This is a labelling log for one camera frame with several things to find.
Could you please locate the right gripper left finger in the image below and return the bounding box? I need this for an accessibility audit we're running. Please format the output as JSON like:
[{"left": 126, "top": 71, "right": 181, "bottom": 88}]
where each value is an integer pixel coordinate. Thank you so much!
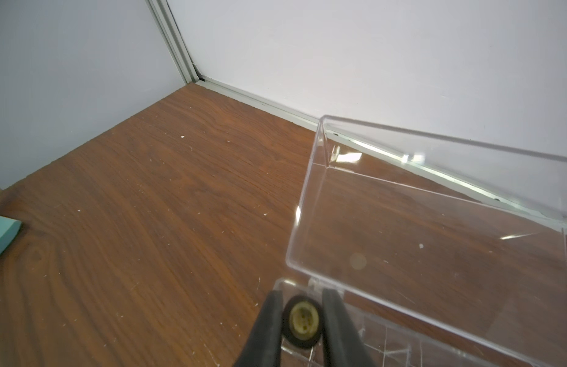
[{"left": 234, "top": 291, "right": 283, "bottom": 366}]

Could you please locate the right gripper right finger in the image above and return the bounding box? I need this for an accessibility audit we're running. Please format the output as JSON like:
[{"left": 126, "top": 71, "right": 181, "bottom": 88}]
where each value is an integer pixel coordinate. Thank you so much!
[{"left": 322, "top": 289, "right": 375, "bottom": 366}]

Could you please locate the black lipstick gold band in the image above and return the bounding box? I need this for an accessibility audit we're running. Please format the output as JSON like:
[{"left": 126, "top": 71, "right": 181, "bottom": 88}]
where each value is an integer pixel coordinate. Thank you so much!
[{"left": 282, "top": 295, "right": 324, "bottom": 350}]

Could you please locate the clear acrylic lipstick organizer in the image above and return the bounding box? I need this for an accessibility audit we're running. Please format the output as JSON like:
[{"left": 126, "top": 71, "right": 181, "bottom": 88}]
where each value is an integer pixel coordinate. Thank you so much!
[{"left": 286, "top": 116, "right": 567, "bottom": 366}]

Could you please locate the teal dustpan tray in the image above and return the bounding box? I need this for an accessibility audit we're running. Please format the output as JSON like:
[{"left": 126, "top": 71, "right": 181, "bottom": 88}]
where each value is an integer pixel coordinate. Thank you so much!
[{"left": 0, "top": 216, "right": 22, "bottom": 255}]

